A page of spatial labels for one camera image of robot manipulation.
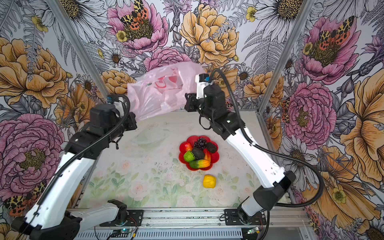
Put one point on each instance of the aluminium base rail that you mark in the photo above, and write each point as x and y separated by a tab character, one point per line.
205	224

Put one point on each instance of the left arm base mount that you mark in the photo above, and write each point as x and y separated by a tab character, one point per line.
132	217

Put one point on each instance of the dark brown toy avocado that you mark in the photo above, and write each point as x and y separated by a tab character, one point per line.
198	154

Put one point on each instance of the red toy apple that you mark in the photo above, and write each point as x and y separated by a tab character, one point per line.
185	147

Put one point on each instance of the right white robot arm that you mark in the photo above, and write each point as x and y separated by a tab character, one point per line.
275	181

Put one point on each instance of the green yellow toy mango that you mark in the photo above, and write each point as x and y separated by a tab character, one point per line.
199	164

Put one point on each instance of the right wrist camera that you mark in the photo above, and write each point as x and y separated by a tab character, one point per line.
202	81

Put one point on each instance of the pink plastic bag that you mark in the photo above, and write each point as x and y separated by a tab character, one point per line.
162	90

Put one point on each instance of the dark purple toy grapes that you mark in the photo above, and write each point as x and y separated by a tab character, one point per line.
200	143

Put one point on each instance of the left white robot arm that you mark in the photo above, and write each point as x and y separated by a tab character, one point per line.
49	218

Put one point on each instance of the green toy lime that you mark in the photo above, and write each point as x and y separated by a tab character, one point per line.
189	156

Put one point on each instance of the red flower-shaped plate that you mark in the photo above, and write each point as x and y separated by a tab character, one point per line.
215	156

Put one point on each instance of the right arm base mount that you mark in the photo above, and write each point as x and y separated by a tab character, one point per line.
234	217

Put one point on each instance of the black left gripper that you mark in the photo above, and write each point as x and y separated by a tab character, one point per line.
131	118

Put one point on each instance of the green circuit board right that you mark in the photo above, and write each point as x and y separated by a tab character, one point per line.
254	230

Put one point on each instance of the yellow toy fruit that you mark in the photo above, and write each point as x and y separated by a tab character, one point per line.
209	182

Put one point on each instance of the orange red toy fruit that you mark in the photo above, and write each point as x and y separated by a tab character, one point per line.
207	155

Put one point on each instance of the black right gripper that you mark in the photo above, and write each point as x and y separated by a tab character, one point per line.
189	101

